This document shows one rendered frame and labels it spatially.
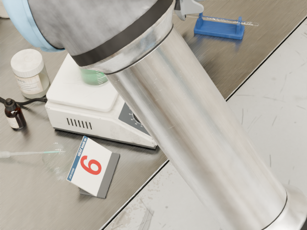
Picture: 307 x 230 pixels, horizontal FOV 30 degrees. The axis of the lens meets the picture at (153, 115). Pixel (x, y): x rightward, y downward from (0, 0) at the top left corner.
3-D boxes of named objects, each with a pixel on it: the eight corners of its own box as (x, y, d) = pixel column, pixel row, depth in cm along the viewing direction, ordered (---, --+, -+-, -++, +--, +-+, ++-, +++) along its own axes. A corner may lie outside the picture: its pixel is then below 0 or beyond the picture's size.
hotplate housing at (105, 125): (176, 96, 107) (174, 67, 101) (156, 152, 100) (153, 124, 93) (67, 77, 113) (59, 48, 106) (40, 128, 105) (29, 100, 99)
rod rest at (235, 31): (244, 28, 117) (245, 15, 115) (241, 40, 115) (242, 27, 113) (197, 22, 120) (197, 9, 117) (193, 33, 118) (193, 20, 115)
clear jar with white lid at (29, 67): (25, 76, 113) (14, 48, 107) (54, 77, 113) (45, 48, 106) (17, 100, 110) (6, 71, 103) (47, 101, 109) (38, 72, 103)
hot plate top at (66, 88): (132, 62, 103) (131, 59, 102) (110, 113, 96) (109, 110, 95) (70, 52, 105) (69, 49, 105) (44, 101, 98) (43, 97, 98)
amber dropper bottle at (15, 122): (20, 114, 107) (10, 90, 102) (29, 123, 106) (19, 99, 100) (7, 123, 106) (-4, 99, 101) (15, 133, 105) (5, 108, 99)
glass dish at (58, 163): (43, 152, 101) (40, 145, 100) (74, 146, 102) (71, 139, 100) (45, 178, 98) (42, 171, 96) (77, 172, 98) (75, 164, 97)
